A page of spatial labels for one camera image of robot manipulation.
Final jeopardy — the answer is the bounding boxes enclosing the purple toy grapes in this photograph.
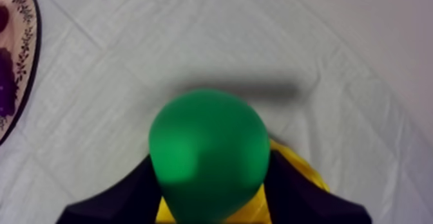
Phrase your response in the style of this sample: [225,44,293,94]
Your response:
[0,48,19,118]

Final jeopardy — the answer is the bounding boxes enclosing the green toy pear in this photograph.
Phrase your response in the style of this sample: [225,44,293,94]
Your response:
[148,88,271,224]

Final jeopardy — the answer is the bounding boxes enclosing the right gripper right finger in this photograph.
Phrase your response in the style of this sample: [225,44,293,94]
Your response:
[263,149,373,224]

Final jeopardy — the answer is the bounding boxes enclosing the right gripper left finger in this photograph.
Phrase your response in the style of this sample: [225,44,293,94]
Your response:
[55,154,164,224]

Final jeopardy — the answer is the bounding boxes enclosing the round wooden board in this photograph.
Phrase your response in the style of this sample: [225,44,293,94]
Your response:
[0,0,43,145]

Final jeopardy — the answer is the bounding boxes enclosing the small red fruit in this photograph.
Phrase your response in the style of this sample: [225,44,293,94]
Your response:
[0,5,10,33]

